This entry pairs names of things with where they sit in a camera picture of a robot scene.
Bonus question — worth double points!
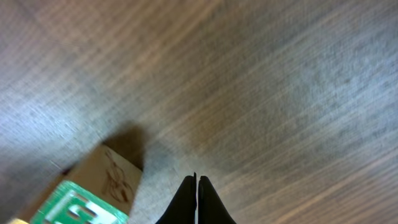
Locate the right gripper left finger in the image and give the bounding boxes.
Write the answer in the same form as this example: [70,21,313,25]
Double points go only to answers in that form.
[156,172,197,224]

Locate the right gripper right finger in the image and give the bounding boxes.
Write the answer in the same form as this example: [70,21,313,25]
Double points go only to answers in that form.
[198,175,236,224]

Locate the green letter F block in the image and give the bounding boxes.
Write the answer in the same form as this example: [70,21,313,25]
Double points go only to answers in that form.
[12,145,142,224]

